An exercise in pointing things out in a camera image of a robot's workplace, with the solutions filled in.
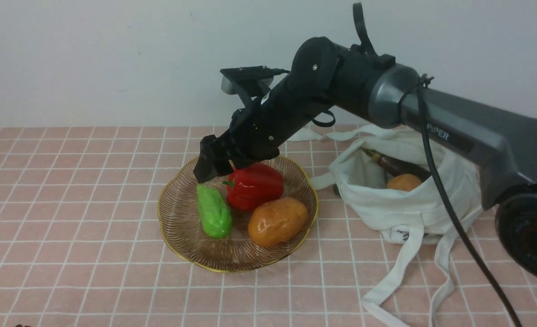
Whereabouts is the gold wire basket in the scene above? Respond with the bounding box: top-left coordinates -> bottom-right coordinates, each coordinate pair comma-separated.
158,156 -> 320,273

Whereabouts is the brown potato in basket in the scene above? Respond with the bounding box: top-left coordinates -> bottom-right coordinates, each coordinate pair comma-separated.
248,197 -> 308,247

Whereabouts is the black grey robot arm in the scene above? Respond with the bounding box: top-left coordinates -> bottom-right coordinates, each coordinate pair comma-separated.
194,37 -> 537,277

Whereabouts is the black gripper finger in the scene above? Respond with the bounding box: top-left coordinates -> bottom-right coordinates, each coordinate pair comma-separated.
213,157 -> 234,178

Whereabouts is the white cloth bag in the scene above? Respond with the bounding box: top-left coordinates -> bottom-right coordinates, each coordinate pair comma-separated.
310,124 -> 459,327

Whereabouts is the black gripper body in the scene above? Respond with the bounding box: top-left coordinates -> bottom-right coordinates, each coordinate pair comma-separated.
214,76 -> 331,169

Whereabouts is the red bell pepper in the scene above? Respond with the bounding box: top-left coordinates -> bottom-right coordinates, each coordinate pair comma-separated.
224,162 -> 284,212

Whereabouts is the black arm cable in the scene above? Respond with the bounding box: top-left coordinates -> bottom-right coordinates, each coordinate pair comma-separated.
397,75 -> 523,327

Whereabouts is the purple eggplant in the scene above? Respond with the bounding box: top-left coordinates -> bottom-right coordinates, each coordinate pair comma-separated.
362,149 -> 431,182

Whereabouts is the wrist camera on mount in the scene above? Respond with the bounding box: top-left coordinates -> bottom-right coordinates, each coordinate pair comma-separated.
219,66 -> 290,106

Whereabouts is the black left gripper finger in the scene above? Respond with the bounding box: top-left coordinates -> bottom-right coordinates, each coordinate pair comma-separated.
193,139 -> 218,183

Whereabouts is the orange vegetable in bag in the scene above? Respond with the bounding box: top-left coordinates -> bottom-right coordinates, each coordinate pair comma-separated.
386,174 -> 423,192

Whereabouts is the green bitter gourd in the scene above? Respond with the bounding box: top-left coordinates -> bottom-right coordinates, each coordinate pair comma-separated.
196,184 -> 233,239

